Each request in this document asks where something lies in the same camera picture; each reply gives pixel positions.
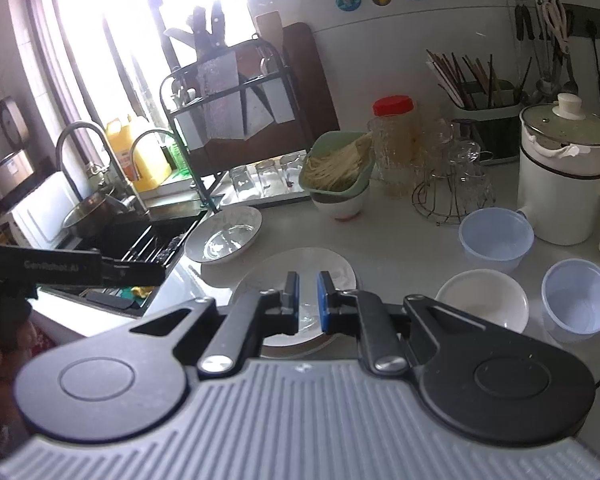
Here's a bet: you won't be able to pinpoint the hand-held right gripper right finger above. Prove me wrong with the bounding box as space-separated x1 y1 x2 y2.
317 270 486 376

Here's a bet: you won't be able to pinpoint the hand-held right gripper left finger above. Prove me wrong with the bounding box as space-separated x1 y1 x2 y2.
130 271 301 376

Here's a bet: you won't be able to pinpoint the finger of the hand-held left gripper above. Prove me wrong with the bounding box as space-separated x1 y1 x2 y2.
100 256 167 289

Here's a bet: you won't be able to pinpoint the large white plate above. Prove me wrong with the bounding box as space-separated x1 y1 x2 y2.
228 247 358 358

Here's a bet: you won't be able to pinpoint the translucent blue plastic bowl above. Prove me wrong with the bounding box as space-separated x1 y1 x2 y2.
541 258 600 345
458 208 535 275

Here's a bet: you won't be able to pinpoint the black sink drain rack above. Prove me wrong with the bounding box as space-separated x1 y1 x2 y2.
100 210 206 268

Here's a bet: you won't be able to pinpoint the white chopping board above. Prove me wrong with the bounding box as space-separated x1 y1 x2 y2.
10 170 78 251

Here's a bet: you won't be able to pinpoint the steel pot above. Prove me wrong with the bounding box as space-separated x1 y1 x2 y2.
60 190 138 241

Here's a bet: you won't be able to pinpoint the white shallow bowl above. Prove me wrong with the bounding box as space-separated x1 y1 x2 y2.
183 206 263 264

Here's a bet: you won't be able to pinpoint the rice cooker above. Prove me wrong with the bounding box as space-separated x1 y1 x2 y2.
0 150 36 211

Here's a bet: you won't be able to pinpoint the white bowl with red mark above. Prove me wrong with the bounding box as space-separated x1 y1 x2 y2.
311 187 371 220

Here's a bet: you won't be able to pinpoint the metal drain tray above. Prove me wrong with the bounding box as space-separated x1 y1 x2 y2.
207 160 316 211

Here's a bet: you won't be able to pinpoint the yellow oil bottle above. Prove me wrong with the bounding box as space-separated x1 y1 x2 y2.
104 116 173 192

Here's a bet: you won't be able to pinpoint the tall steel faucet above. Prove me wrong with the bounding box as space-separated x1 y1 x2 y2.
55 121 141 201

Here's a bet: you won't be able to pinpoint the green bottle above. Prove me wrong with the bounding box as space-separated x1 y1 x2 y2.
165 142 193 178

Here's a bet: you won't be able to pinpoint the clear drinking glass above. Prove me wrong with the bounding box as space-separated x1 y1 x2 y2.
229 165 253 201
254 159 280 193
279 152 305 188

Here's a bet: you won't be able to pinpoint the small steel faucet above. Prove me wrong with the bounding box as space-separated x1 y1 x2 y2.
129 129 181 183

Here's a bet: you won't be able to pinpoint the dried noodles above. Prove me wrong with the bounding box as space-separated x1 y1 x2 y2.
304 135 373 191

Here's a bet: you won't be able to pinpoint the black kitchen rack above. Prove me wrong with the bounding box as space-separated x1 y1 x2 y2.
159 35 313 213

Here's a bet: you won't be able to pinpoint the textured glass pitcher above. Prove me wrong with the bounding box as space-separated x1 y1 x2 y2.
370 117 421 199

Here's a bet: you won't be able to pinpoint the small white bowl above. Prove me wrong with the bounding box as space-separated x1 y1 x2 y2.
435 269 530 336

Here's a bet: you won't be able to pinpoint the green colander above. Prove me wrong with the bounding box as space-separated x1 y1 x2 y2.
300 131 376 206

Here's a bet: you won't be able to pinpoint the set of clear glass cups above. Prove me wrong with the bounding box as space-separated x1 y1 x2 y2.
415 117 496 216

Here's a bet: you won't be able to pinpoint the wide cleaver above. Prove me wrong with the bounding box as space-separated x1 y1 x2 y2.
200 55 241 138

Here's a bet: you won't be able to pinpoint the brown cutting board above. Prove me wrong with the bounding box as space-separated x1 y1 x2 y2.
280 21 341 151

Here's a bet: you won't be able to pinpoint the white electric pot with lid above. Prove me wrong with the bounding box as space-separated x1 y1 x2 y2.
517 92 600 255

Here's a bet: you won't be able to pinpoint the hanging utensil rack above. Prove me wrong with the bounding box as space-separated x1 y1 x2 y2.
510 0 581 106

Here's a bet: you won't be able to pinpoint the kitchen scissors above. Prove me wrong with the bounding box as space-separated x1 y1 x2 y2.
542 0 576 53

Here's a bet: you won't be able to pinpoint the wire cup rack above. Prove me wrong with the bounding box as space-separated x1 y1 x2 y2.
412 170 496 227

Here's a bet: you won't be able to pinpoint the round dark wall fixture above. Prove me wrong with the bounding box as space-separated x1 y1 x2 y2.
0 97 28 143

